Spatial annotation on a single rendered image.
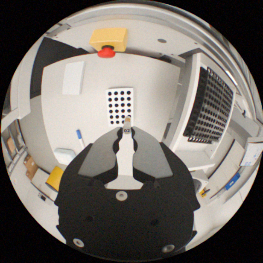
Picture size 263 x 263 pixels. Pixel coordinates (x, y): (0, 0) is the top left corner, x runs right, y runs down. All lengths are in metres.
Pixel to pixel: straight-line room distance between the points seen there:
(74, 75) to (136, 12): 0.29
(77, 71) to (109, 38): 0.20
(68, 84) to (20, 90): 0.33
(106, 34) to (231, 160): 3.48
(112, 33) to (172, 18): 0.12
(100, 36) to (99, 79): 0.18
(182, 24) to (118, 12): 0.10
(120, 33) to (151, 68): 0.18
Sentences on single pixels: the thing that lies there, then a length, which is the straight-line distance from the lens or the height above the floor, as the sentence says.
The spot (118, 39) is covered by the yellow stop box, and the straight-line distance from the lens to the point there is 0.20.
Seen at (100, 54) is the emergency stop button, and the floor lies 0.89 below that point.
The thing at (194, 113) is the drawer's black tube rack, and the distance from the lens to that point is 0.28.
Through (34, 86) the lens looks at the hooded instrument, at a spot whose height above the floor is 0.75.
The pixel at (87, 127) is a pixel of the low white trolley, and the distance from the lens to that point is 0.40.
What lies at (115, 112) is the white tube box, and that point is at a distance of 0.30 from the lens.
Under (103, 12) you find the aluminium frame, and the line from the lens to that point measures 0.18.
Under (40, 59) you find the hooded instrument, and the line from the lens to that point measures 0.69.
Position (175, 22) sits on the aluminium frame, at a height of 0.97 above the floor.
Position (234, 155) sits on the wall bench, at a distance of 3.38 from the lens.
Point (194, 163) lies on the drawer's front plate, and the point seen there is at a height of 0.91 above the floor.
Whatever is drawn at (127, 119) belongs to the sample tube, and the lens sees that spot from 0.15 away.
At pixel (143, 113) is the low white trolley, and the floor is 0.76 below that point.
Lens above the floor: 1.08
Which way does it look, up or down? 61 degrees down
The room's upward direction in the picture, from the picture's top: 177 degrees clockwise
